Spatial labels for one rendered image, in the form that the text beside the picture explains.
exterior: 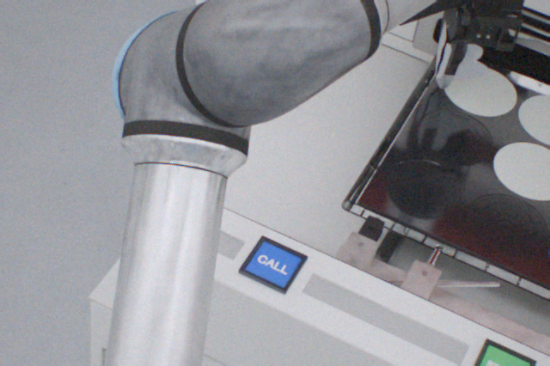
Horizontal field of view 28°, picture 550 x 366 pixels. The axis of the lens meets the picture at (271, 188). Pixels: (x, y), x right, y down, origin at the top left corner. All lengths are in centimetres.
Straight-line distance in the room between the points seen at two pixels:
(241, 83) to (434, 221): 50
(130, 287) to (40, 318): 135
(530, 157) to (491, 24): 18
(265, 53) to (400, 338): 38
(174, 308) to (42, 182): 161
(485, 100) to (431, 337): 46
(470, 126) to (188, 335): 63
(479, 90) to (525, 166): 14
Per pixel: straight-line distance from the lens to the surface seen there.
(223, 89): 92
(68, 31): 294
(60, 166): 259
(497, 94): 155
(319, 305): 117
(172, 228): 97
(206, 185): 99
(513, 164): 146
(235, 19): 92
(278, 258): 119
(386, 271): 132
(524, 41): 160
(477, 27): 144
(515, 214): 140
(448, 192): 140
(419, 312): 119
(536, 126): 152
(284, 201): 144
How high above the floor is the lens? 188
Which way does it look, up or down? 47 degrees down
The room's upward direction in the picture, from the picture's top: 10 degrees clockwise
